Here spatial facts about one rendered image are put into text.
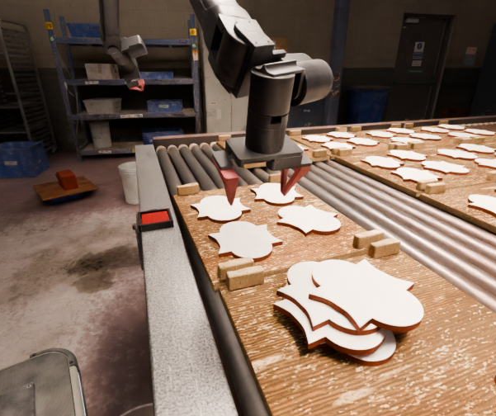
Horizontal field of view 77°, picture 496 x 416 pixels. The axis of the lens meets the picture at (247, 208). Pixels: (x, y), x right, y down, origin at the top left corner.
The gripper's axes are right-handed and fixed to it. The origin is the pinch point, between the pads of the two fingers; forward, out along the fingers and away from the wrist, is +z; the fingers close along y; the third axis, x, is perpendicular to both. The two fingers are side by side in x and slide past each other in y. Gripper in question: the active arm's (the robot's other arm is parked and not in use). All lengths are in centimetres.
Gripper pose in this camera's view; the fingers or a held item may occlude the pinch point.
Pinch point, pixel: (257, 194)
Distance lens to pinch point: 52.3
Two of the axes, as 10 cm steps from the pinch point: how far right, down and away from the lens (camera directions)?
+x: -3.7, -6.0, 7.1
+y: 9.3, -1.7, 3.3
